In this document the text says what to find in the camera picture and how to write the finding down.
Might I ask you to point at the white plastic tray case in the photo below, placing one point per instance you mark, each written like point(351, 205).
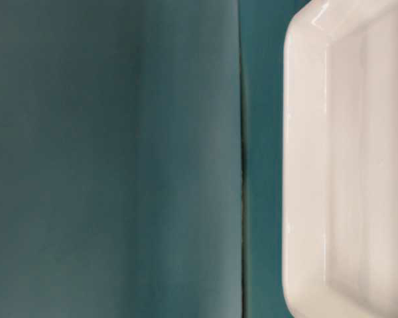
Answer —
point(340, 160)

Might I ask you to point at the teal table cloth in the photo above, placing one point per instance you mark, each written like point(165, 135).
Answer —
point(141, 158)

